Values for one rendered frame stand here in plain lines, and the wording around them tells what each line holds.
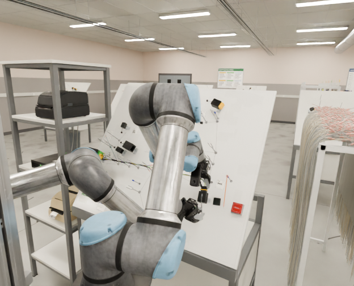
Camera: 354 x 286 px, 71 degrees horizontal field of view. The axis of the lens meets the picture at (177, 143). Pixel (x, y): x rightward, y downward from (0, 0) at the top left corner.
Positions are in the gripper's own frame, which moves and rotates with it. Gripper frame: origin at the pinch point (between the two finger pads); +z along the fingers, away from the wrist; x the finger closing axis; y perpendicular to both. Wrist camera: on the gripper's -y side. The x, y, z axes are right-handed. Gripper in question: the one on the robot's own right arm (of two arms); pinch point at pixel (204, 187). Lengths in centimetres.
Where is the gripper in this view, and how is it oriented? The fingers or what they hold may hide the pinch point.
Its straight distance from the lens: 136.6
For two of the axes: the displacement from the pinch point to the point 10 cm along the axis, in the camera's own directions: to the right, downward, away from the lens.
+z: 2.6, 7.5, 6.0
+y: 3.5, -6.5, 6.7
